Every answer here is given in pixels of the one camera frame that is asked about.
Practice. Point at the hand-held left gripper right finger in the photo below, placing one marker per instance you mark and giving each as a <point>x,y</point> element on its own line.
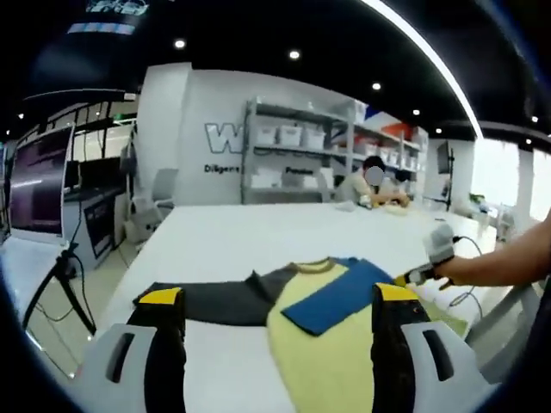
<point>413,365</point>

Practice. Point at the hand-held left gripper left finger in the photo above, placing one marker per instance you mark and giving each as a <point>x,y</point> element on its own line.
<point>129,370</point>

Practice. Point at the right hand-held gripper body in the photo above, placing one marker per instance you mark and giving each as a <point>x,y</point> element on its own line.
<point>441,245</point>

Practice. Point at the yellow blue grey garment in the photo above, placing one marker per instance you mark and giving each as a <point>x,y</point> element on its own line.
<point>318,357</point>

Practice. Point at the person's right hand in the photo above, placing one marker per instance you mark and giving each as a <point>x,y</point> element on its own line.
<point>454,273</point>

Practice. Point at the green potted plant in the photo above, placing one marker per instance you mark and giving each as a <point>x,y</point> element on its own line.
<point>476,199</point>

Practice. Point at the dark screen on stand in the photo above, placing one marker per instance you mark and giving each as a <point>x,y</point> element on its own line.
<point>444,157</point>

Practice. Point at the black tripod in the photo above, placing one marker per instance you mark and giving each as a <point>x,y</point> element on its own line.
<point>77,297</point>

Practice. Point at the white cloth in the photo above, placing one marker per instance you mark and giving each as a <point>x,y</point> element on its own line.
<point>346,206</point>

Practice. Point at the long grey shelf rack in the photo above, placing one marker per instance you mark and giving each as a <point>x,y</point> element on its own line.
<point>387,137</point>

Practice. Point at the dark desk counter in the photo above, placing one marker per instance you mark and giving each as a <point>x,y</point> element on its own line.
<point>101,232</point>

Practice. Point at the grey office chair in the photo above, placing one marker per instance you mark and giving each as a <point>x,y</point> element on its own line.
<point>157,202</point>

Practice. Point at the low white storage bin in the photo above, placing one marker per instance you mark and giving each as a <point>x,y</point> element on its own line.
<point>268,180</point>

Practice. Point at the grey metal shelf rack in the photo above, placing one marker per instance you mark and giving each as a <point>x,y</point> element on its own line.
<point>301,114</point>

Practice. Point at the long ceiling light strip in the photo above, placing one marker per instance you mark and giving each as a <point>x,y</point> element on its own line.
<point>435,51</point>

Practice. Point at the black computer monitor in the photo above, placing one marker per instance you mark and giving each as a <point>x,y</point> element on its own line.
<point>100,172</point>

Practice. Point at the large display screen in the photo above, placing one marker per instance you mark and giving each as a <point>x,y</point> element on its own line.
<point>41,185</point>

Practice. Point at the tall grey stand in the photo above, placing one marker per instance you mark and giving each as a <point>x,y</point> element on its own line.
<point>129,163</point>

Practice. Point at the round ceiling light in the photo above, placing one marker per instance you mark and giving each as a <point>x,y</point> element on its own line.
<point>180,43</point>
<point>294,54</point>

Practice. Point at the dark hanging banner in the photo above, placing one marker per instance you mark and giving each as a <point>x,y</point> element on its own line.
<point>107,17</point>

